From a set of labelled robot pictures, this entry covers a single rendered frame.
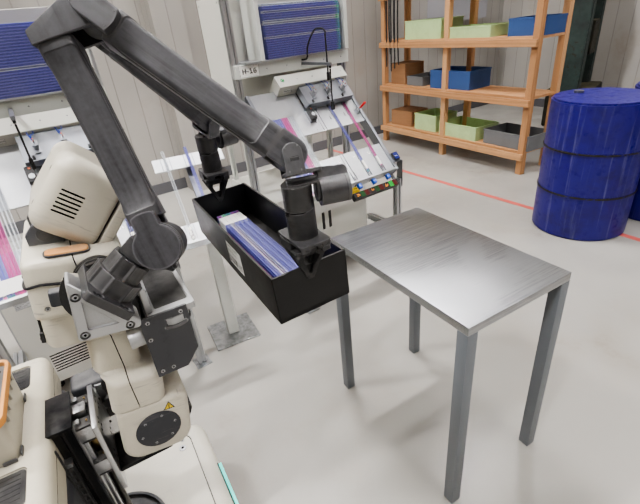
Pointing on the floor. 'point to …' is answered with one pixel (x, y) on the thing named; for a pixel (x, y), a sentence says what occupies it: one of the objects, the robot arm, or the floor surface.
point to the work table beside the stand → (457, 303)
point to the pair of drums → (598, 162)
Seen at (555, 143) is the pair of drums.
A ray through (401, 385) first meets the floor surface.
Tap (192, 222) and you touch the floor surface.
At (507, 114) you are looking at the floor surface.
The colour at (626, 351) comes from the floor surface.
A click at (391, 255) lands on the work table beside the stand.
